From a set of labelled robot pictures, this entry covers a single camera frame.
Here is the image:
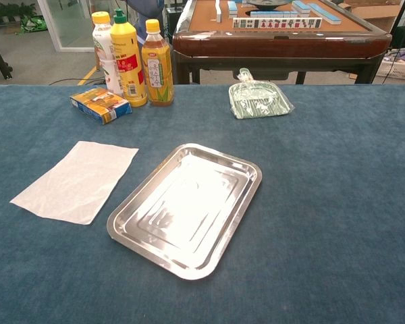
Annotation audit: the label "white paper towel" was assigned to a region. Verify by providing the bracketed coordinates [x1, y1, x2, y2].
[9, 140, 140, 226]

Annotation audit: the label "stainless steel tray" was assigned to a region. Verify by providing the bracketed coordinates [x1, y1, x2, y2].
[106, 142, 263, 281]

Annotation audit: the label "green dustpan in plastic bag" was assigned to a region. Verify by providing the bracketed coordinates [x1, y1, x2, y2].
[228, 67, 295, 120]

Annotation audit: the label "amber tea bottle yellow cap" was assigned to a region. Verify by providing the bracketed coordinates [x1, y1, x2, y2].
[141, 18, 175, 107]

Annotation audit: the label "blue yellow snack box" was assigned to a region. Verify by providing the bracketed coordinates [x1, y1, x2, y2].
[69, 86, 133, 126]

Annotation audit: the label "blue table cloth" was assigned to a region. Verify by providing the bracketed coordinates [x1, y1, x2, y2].
[0, 84, 405, 324]

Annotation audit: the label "brown mahjong table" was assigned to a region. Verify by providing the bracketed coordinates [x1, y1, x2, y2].
[171, 0, 393, 85]

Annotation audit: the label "yellow bottle green cap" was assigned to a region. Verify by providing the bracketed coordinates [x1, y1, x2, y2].
[109, 8, 149, 108]

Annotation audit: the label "white bottle yellow cap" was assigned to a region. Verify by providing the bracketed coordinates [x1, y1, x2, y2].
[91, 11, 124, 98]

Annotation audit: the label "face-up mahjong tile row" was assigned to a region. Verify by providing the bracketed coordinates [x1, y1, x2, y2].
[232, 17, 323, 30]

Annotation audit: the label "wide blue mahjong tile stack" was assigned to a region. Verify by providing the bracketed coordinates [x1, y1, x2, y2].
[291, 0, 313, 15]

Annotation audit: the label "white framed glass partition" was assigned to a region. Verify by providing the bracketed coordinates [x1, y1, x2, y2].
[36, 0, 96, 53]

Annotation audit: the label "long blue mahjong tile row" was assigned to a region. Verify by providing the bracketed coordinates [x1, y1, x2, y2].
[308, 3, 343, 26]

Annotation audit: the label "white plastic basket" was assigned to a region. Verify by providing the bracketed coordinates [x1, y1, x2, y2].
[376, 50, 405, 82]

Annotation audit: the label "green bag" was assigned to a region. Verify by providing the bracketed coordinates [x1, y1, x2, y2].
[19, 15, 49, 34]

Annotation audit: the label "green potted plants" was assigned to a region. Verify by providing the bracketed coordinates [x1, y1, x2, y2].
[0, 2, 38, 24]

